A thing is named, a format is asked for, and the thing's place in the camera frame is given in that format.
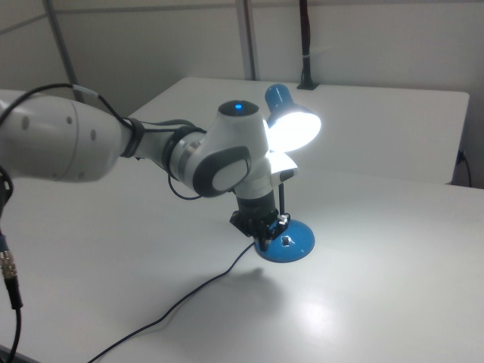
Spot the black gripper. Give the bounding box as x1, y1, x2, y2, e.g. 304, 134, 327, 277
229, 194, 291, 250

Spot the blue desk lamp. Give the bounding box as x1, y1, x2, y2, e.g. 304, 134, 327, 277
256, 83, 323, 265

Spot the black pole with clamp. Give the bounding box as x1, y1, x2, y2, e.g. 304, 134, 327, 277
296, 0, 319, 91

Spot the black lamp power cable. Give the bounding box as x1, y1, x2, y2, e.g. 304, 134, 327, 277
85, 241, 259, 363

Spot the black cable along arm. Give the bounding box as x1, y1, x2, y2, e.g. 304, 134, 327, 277
0, 82, 208, 200

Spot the upright grey metal post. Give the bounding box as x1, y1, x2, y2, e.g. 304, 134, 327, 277
235, 0, 262, 82

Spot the black cable behind table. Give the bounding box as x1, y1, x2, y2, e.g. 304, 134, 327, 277
458, 150, 473, 188

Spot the black cable with metal connector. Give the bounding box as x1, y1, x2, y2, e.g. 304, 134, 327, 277
0, 164, 24, 363

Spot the slanted grey metal post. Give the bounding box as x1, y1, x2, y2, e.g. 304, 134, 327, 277
44, 0, 85, 104

